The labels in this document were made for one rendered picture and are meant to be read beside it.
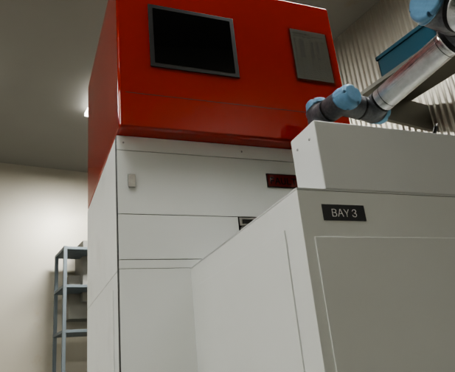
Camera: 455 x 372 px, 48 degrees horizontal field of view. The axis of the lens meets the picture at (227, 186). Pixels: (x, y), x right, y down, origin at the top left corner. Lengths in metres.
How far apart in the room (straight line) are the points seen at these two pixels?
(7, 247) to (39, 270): 0.50
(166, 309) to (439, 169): 0.77
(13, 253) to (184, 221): 5.68
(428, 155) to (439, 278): 0.26
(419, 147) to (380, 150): 0.10
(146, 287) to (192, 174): 0.37
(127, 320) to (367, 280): 0.69
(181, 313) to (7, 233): 5.82
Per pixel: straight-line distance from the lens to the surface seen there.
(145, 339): 1.38
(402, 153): 1.07
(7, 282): 6.98
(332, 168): 0.95
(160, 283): 1.41
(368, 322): 0.89
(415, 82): 1.57
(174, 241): 1.45
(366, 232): 0.94
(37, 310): 6.97
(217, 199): 1.53
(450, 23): 1.35
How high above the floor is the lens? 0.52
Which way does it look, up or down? 21 degrees up
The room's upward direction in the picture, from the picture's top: 6 degrees counter-clockwise
